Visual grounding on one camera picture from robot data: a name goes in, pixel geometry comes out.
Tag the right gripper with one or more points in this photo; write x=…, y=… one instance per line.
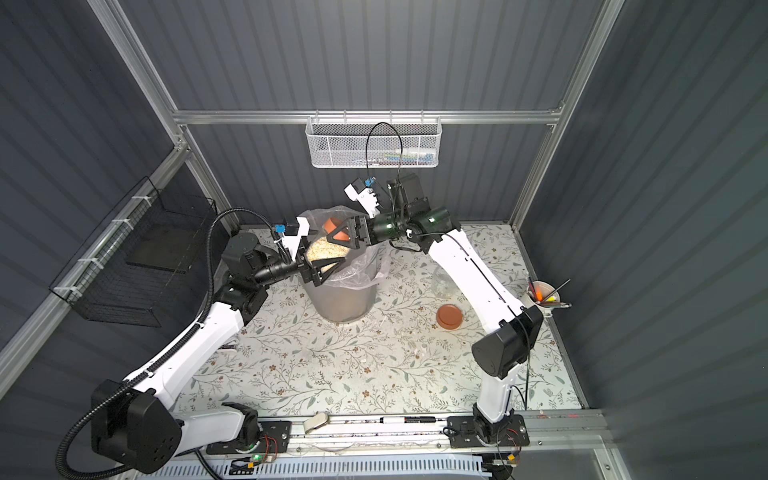
x=365, y=228

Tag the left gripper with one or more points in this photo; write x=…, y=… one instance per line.
x=303, y=267

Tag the oatmeal jar orange lid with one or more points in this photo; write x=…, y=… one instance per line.
x=321, y=248

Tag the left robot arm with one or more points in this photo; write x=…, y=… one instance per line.
x=131, y=421

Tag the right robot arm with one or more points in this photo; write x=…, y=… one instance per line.
x=511, y=327

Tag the clear plastic bin liner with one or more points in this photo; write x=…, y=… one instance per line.
x=364, y=267

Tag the grey mesh trash bin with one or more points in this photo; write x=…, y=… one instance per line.
x=341, y=305

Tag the pens in white basket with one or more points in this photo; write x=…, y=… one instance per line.
x=411, y=157

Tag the white utensil cup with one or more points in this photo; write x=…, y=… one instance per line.
x=545, y=297

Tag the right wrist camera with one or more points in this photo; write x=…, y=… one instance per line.
x=361, y=192

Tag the white wire wall basket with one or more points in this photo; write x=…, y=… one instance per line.
x=330, y=145

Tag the black wire wall basket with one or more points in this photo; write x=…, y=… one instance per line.
x=148, y=257

